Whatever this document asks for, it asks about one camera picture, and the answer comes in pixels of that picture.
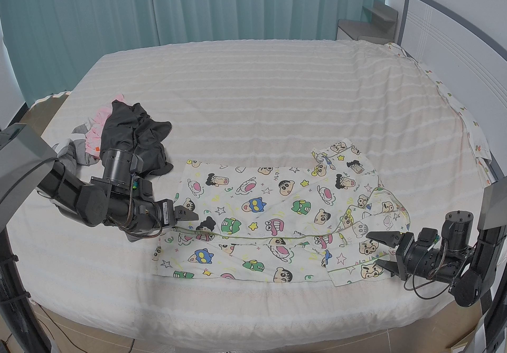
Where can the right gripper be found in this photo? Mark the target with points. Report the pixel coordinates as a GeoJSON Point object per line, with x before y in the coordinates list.
{"type": "Point", "coordinates": [416, 260]}

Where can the dark grey garment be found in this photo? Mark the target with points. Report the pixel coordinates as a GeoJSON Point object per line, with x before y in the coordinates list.
{"type": "Point", "coordinates": [138, 238]}

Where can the bed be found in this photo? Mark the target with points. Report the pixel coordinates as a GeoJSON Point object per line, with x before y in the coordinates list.
{"type": "Point", "coordinates": [277, 98]}

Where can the white printed pyjama top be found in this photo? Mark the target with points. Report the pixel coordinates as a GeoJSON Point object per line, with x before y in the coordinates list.
{"type": "Point", "coordinates": [277, 216]}

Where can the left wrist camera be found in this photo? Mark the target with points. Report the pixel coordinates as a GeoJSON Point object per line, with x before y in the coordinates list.
{"type": "Point", "coordinates": [143, 189]}

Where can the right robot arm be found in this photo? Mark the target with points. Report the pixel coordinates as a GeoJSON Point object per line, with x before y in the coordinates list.
{"type": "Point", "coordinates": [471, 284]}

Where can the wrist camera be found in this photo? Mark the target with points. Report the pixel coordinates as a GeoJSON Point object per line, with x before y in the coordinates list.
{"type": "Point", "coordinates": [143, 189]}
{"type": "Point", "coordinates": [428, 236]}

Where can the black garment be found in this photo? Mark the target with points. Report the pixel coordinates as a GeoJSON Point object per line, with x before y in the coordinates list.
{"type": "Point", "coordinates": [130, 133]}

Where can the grey bedside table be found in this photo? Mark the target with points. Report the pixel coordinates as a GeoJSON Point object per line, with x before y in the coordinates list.
{"type": "Point", "coordinates": [362, 28]}

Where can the pink garment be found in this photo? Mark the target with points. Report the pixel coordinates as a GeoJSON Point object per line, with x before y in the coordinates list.
{"type": "Point", "coordinates": [97, 133]}

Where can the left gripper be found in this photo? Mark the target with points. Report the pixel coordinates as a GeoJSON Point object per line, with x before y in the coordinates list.
{"type": "Point", "coordinates": [158, 218]}

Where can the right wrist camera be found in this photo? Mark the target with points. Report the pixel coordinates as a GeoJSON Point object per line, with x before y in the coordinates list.
{"type": "Point", "coordinates": [428, 236]}

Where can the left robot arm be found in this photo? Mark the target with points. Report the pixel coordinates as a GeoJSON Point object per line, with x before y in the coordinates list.
{"type": "Point", "coordinates": [79, 201]}

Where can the grey and white garment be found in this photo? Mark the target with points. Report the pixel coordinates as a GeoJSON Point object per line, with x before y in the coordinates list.
{"type": "Point", "coordinates": [75, 153]}

